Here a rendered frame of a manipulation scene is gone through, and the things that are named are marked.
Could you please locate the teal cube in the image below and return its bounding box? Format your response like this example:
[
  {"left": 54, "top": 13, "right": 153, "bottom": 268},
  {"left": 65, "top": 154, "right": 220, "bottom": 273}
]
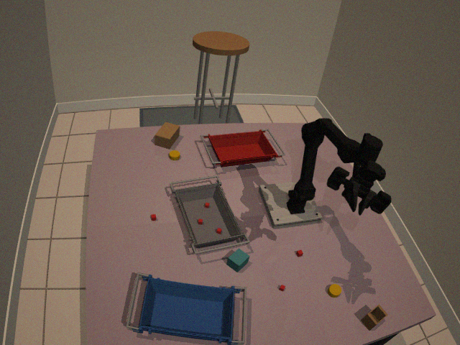
[{"left": 226, "top": 249, "right": 249, "bottom": 272}]

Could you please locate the yellow cylinder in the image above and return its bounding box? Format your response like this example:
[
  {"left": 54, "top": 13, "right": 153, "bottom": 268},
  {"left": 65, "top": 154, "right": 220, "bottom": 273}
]
[
  {"left": 170, "top": 151, "right": 180, "bottom": 160},
  {"left": 327, "top": 284, "right": 341, "bottom": 298}
]

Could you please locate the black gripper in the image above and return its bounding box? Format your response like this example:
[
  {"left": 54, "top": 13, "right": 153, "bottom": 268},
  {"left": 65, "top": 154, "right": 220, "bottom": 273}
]
[{"left": 326, "top": 167, "right": 391, "bottom": 215}]

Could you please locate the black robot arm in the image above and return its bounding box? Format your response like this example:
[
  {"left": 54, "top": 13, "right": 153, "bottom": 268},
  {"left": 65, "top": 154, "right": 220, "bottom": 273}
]
[{"left": 286, "top": 118, "right": 386, "bottom": 214}]

